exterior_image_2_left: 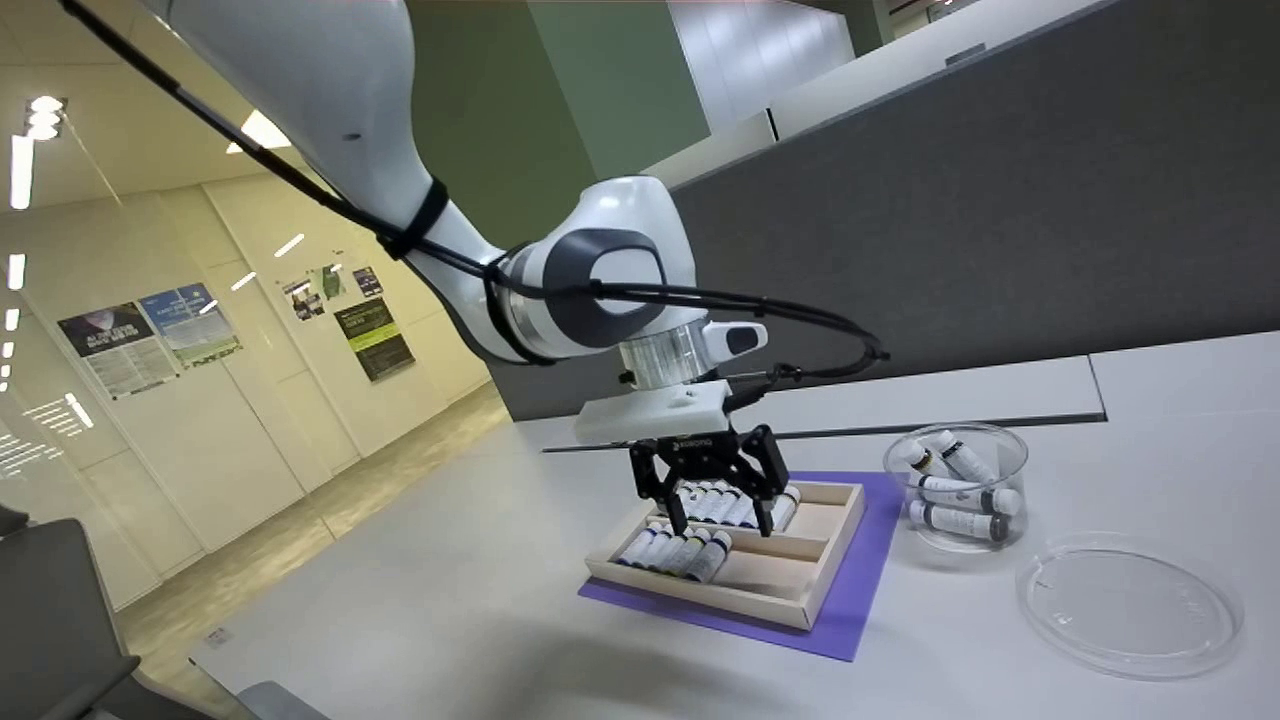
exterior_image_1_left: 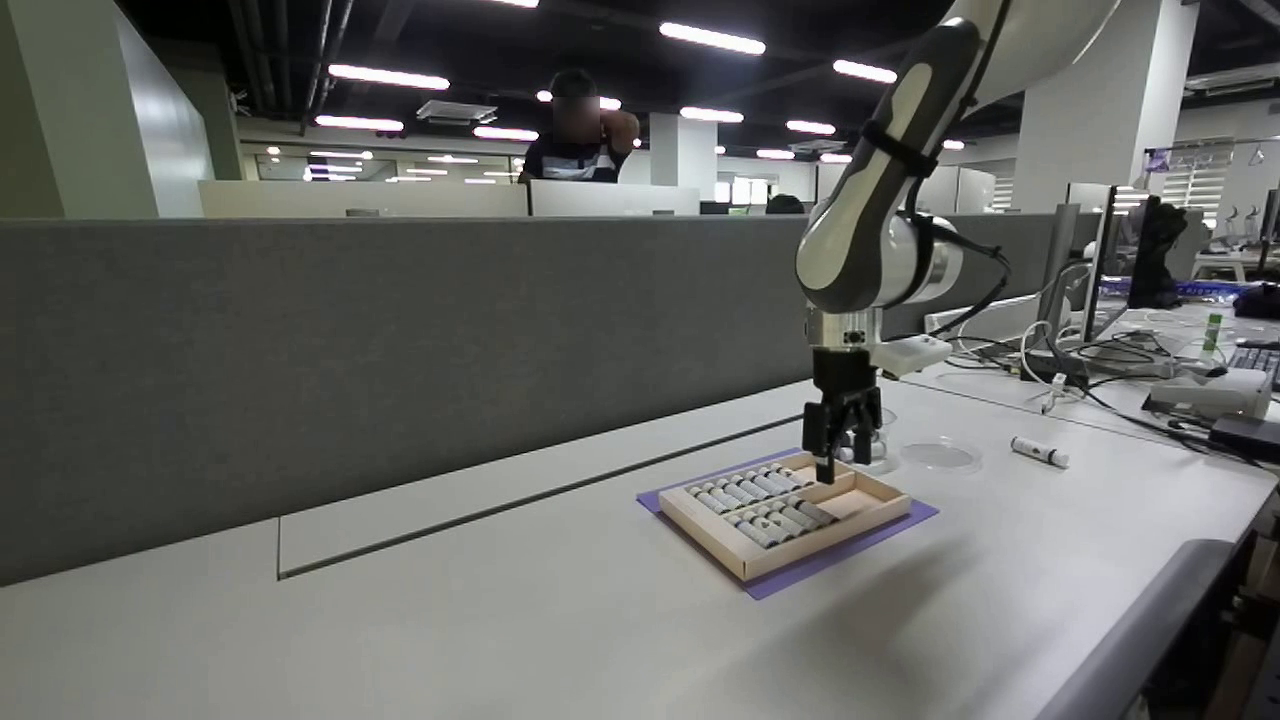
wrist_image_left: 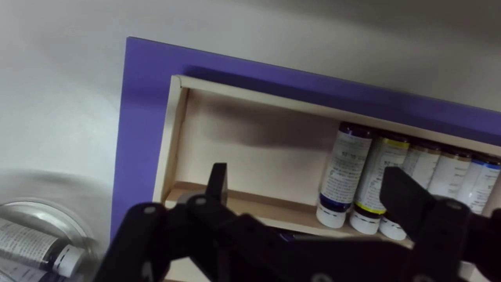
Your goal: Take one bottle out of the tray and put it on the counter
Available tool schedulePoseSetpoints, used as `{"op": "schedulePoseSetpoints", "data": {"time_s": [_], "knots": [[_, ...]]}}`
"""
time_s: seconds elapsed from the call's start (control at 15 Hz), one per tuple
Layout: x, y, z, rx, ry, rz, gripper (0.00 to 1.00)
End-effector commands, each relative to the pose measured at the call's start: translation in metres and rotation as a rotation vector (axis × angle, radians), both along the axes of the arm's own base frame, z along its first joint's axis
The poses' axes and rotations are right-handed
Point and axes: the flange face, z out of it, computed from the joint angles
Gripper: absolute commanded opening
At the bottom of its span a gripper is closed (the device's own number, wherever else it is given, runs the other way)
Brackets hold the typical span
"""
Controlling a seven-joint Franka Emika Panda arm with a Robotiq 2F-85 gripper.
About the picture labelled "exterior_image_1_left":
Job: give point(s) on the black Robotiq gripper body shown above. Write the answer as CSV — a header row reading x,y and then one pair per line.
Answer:
x,y
840,384

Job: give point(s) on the small white-labelled bottle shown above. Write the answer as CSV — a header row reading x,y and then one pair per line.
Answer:
x,y
747,491
1036,454
777,525
747,534
708,502
788,517
721,496
806,513
761,491
775,486
735,494
761,530

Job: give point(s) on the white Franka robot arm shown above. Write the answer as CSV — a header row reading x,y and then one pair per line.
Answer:
x,y
867,224

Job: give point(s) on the wooden compartment tray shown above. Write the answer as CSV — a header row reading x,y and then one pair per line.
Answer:
x,y
826,536

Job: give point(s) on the small green bottle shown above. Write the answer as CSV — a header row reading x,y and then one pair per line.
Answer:
x,y
1211,333

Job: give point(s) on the purple mat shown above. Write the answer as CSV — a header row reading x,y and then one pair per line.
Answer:
x,y
650,502

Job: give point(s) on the thin computer monitor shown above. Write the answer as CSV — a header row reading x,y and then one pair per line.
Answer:
x,y
1091,261

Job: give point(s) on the white office divider panel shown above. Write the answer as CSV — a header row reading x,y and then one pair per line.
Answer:
x,y
612,198
361,198

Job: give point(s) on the ceiling tube light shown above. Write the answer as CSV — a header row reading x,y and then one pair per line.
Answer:
x,y
708,114
505,132
708,38
385,77
357,120
867,70

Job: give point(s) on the grey desktop device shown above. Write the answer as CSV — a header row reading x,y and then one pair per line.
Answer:
x,y
1204,398

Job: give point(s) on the person in dark shirt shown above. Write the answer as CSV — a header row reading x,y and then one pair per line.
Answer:
x,y
578,132

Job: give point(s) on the black desktop device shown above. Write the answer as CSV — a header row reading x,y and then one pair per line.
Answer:
x,y
1246,438

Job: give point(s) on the grey desk partition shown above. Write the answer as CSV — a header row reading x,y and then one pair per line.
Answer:
x,y
401,344

